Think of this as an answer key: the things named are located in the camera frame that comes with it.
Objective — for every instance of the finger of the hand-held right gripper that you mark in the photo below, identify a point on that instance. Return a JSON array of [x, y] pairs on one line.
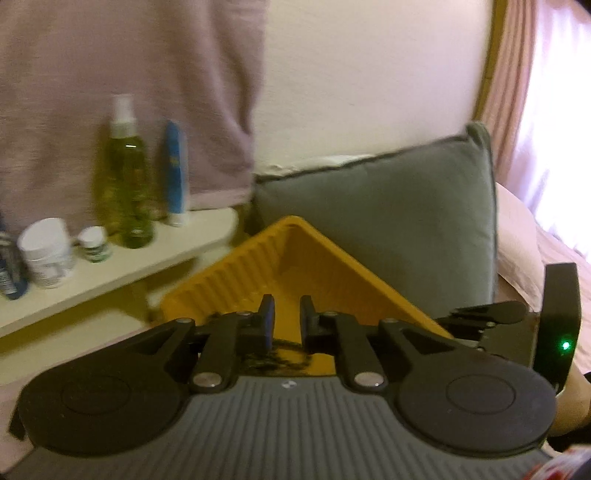
[[498, 313]]

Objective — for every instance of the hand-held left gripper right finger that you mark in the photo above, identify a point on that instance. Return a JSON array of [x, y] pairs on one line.
[[307, 321]]

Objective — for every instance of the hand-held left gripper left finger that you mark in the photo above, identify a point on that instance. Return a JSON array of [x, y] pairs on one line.
[[268, 321]]

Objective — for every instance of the yellow plastic tray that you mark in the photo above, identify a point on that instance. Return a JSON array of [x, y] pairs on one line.
[[332, 281]]

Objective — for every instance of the person's right forearm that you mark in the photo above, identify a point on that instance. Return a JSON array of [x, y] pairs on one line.
[[577, 401]]

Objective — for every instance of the pink pillow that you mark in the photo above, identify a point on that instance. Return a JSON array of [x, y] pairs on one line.
[[521, 240]]

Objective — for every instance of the cream shelf unit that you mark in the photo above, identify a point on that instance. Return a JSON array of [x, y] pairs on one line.
[[152, 258]]

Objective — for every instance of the grey pillow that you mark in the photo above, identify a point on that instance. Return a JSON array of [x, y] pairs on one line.
[[392, 217]]

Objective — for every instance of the white and blue tube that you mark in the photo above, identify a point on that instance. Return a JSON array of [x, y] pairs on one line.
[[176, 175]]

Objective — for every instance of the small green label jar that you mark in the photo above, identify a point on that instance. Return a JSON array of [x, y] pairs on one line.
[[93, 247]]

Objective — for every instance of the green spray bottle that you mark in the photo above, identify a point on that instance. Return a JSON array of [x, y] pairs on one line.
[[127, 184]]

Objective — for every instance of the pale fleece blanket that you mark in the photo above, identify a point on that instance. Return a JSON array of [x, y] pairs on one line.
[[69, 353]]

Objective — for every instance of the pink curtain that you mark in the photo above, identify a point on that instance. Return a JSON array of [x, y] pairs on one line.
[[545, 92]]

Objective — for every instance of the white cream jar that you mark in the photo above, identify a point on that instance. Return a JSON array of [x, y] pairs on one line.
[[46, 254]]

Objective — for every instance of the blue spray bottle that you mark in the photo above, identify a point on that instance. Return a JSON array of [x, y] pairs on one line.
[[10, 263]]

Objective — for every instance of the pink hanging towel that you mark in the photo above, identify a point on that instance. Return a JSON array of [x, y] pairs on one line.
[[115, 55]]

